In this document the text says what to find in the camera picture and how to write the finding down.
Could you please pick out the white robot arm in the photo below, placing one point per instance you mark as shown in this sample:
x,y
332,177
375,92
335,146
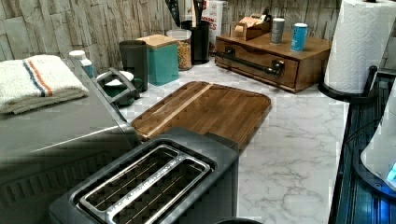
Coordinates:
x,y
379,156

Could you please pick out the wooden cutting board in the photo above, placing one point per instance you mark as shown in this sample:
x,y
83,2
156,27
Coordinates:
x,y
204,107

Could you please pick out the black two-slot toaster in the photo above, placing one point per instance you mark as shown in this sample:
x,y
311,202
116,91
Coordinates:
x,y
178,177

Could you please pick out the teal canister wooden lid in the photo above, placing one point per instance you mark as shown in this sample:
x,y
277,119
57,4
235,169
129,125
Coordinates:
x,y
162,59

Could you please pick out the clear cereal jar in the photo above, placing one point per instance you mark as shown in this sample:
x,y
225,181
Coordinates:
x,y
183,38

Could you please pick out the black utensil holder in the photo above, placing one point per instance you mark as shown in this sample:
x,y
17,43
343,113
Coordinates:
x,y
199,41

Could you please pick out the dark green tumbler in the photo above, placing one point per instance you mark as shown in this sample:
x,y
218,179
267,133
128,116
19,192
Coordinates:
x,y
135,60

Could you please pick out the green mug white lid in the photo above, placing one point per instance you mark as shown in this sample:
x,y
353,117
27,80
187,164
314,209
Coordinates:
x,y
119,86

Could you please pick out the wooden tea bag organizer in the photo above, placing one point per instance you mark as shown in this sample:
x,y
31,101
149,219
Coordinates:
x,y
251,26

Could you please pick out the wooden spoon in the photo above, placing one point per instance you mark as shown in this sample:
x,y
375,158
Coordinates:
x,y
193,14

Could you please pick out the white cereal box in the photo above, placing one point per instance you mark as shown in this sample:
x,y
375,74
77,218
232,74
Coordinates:
x,y
215,13

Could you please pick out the grey shaker can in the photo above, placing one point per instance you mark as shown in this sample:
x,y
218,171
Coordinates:
x,y
277,30

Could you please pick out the blue shaker can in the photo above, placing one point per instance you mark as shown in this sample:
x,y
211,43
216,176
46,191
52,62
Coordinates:
x,y
298,36

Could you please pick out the black paper towel holder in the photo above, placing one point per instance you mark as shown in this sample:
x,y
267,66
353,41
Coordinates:
x,y
365,97

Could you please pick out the blue bottle white cap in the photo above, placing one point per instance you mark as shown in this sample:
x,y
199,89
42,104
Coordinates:
x,y
85,62

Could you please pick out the silver toaster oven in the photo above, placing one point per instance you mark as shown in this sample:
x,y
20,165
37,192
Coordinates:
x,y
46,152

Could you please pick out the folded white striped towel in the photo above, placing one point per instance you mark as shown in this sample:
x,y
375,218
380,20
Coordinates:
x,y
37,81

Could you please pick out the paper towel roll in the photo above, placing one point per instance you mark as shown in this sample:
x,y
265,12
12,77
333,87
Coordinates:
x,y
360,38

